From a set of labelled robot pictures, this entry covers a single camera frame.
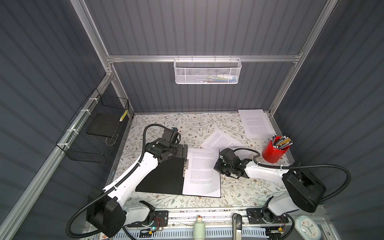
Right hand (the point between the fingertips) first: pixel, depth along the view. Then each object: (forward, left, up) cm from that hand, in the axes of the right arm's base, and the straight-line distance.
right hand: (214, 167), depth 89 cm
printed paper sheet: (-5, +9, -2) cm, 10 cm away
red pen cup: (+6, -34, +10) cm, 36 cm away
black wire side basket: (+3, +61, +26) cm, 67 cm away
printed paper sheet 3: (+37, -35, -4) cm, 51 cm away
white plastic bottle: (-31, +9, +5) cm, 33 cm away
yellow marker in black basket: (+18, +50, +27) cm, 60 cm away
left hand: (+4, +19, +14) cm, 25 cm away
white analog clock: (-30, -41, 0) cm, 51 cm away
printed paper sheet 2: (+22, -7, -3) cm, 23 cm away
